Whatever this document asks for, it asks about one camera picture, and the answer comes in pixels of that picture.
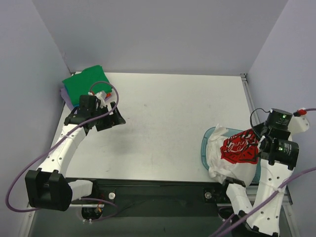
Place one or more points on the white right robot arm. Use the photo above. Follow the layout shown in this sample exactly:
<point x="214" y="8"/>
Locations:
<point x="278" y="158"/>

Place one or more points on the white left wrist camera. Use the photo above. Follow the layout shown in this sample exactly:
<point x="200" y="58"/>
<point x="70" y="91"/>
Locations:
<point x="100" y="95"/>

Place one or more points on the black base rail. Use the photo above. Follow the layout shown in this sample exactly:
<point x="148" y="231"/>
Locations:
<point x="148" y="198"/>

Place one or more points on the teal plastic bin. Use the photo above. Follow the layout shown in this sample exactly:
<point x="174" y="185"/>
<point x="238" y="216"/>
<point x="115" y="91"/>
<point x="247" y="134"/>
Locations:
<point x="230" y="132"/>

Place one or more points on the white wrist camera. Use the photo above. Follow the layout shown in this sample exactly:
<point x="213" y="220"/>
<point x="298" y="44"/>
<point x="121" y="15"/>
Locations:
<point x="299" y="122"/>
<point x="100" y="95"/>

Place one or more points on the white t-shirt red print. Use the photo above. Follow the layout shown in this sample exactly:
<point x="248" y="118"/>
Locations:
<point x="233" y="155"/>

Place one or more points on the aluminium frame rail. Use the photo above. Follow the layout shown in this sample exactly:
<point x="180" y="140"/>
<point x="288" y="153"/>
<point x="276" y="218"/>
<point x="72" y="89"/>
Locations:
<point x="287" y="209"/>

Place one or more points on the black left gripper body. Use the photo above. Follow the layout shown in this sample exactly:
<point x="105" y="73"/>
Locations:
<point x="108" y="119"/>

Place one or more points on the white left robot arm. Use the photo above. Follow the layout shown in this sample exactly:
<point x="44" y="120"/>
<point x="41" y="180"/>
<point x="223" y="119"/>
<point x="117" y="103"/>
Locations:
<point x="47" y="187"/>

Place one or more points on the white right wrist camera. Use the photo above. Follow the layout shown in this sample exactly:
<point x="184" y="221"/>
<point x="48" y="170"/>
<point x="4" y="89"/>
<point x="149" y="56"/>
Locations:
<point x="299" y="122"/>

